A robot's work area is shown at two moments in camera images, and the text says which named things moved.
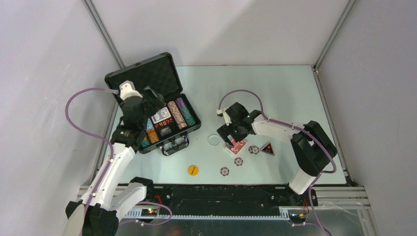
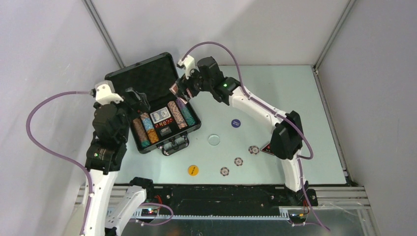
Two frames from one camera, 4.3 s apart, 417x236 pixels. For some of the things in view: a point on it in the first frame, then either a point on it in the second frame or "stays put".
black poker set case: [167, 128] stays put
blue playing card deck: [162, 115] stays put
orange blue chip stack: [152, 133] stays put
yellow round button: [193, 170] stays put
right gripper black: [230, 134] → [191, 85]
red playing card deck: [237, 147] → [174, 89]
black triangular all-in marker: [268, 148] stays put
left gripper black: [143, 102] → [131, 99]
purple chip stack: [180, 103] stays put
